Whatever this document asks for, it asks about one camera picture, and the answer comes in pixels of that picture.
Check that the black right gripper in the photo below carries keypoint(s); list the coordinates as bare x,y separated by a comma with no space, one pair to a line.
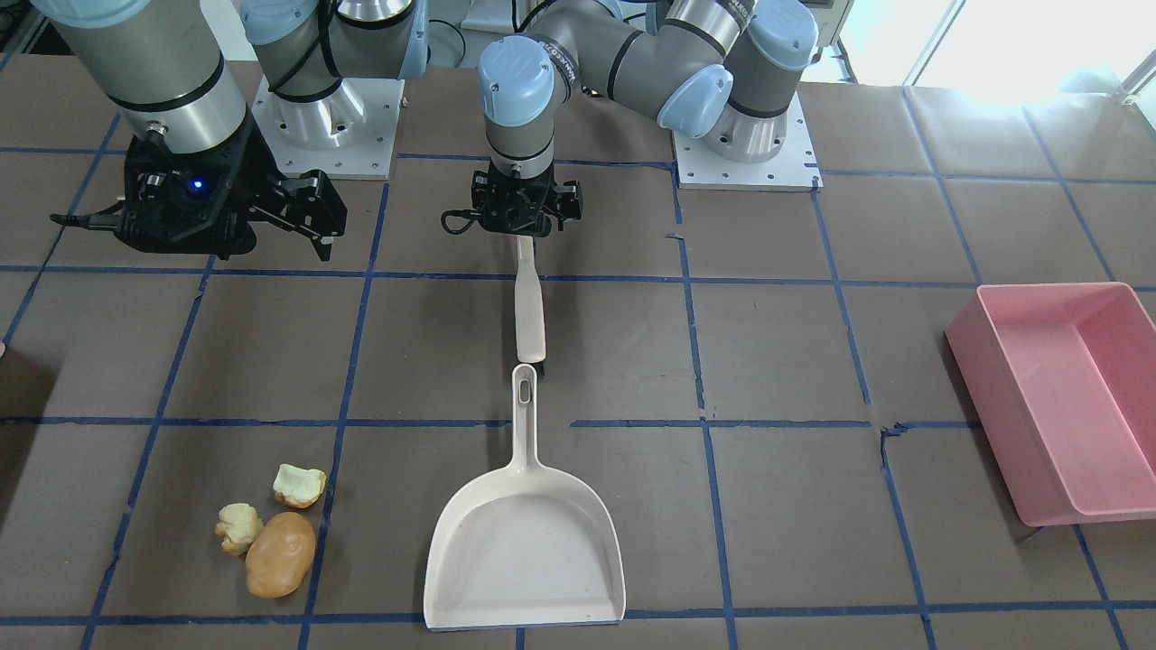
256,161

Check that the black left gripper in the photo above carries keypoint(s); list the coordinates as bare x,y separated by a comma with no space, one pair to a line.
568,200

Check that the beige hand brush black bristles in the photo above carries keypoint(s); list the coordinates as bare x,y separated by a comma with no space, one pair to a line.
529,305

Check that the beige plastic dustpan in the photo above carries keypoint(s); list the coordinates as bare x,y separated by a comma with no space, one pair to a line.
525,545

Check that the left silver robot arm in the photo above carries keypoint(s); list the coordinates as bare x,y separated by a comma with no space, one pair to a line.
726,71

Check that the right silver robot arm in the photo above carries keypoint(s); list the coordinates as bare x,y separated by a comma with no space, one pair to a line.
162,66

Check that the pink plastic bin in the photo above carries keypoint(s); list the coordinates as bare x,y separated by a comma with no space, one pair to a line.
1062,376

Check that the pale bread chunk with crust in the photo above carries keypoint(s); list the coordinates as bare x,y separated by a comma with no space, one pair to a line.
297,487

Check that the pale torn bread chunk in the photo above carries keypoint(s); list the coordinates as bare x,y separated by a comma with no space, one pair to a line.
238,525

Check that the brown potato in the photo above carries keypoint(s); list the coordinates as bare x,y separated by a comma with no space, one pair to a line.
282,553

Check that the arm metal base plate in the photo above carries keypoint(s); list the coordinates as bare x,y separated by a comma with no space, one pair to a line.
747,153
349,135

